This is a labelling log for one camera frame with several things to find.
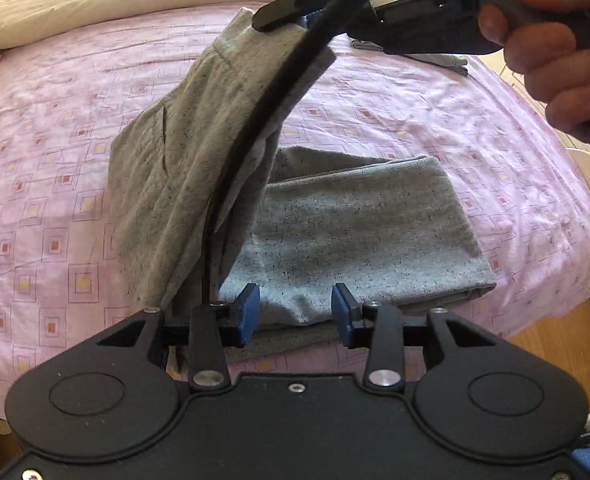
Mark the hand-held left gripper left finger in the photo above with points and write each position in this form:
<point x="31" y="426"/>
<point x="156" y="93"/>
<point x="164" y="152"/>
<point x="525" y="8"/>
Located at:
<point x="249" y="316"/>

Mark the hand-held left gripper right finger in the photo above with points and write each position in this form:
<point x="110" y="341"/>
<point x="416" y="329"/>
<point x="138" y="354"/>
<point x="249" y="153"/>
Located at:
<point x="342" y="317"/>

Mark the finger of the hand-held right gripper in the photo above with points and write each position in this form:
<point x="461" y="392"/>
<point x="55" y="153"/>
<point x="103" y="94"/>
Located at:
<point x="280" y="7"/>

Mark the light grey speckled pants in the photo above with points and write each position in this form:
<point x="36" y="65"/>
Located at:
<point x="325" y="240"/>

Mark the person's right hand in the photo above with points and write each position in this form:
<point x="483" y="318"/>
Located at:
<point x="550" y="55"/>

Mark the dark grey folded cloth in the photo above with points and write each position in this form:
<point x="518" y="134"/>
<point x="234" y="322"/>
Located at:
<point x="450" y="62"/>

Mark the beige duvet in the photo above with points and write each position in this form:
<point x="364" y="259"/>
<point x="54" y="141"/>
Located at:
<point x="100" y="0"/>

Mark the pink patterned bedspread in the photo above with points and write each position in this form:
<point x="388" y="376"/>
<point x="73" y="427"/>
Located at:
<point x="50" y="160"/>

